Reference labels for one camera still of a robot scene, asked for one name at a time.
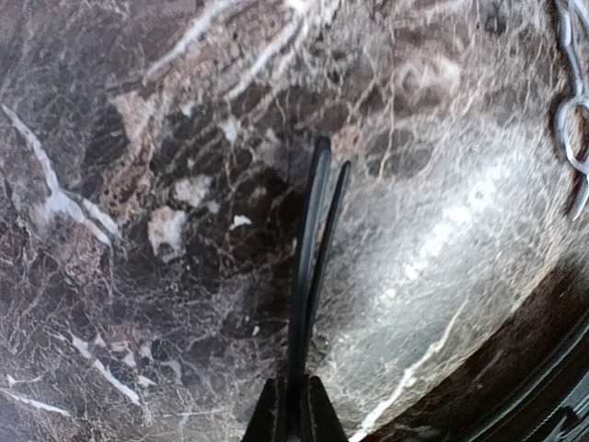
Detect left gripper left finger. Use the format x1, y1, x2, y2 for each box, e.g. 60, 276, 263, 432
241, 378, 287, 442

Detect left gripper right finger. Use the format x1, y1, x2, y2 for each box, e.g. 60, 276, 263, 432
301, 376, 345, 442

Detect black zippered tool case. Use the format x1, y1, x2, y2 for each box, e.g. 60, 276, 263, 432
459, 317, 589, 442

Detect silver thinning scissors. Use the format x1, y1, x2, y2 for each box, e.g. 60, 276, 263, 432
553, 0, 588, 220

